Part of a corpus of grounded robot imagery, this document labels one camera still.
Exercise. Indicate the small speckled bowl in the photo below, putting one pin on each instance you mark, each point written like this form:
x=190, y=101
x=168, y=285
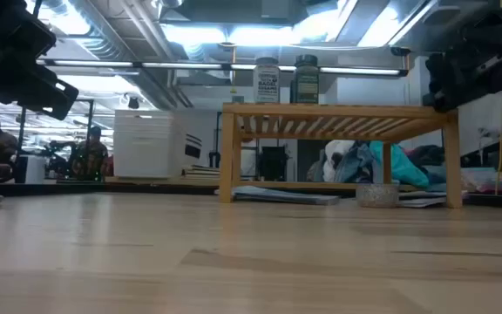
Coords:
x=377, y=196

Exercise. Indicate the teal cloth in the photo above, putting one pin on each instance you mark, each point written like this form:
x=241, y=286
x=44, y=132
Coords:
x=401, y=168

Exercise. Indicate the silver ventilation duct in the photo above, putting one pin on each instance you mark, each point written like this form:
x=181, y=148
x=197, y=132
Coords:
x=116, y=43

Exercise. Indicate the green-label oregano spice jar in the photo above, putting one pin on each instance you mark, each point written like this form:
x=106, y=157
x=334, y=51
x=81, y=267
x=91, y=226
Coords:
x=305, y=83

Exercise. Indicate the LED tube light bar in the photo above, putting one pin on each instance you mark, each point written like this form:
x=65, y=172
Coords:
x=181, y=65

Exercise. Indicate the dark cloth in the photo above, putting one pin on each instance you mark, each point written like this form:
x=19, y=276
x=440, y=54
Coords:
x=425, y=154

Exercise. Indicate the white plastic storage bin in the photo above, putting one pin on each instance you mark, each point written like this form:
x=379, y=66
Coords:
x=146, y=144

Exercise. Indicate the small white bin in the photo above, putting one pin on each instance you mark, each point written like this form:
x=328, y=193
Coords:
x=31, y=169

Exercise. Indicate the white-label bagel sesame spice jar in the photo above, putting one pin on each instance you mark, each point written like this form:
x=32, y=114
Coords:
x=266, y=83

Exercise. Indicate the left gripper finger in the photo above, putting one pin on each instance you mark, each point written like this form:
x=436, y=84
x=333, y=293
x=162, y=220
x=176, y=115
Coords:
x=46, y=93

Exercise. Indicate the grey foil bag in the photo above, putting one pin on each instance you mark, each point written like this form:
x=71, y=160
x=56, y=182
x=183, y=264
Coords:
x=286, y=196

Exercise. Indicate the black ceiling spotlight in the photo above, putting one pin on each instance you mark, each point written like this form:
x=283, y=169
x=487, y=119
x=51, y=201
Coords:
x=133, y=102

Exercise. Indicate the black office chair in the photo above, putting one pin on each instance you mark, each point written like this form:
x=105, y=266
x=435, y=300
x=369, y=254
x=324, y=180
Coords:
x=273, y=163

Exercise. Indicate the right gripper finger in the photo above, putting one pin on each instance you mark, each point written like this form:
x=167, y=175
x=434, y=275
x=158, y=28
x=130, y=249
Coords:
x=447, y=83

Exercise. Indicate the pink cloth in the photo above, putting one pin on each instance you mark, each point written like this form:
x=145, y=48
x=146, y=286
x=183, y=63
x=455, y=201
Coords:
x=490, y=181

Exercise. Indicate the wooden slatted shelf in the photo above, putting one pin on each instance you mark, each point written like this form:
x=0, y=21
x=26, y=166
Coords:
x=338, y=110

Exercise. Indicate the blue denim cloth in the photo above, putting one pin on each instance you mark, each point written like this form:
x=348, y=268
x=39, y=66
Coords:
x=355, y=163

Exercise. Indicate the white cloth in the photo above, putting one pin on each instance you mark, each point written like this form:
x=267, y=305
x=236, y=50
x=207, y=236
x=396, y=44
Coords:
x=336, y=152

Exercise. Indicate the stack of books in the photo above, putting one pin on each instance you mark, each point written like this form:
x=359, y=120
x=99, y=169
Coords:
x=201, y=174

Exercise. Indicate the white paper sheet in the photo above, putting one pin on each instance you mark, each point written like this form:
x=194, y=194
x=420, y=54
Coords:
x=421, y=201

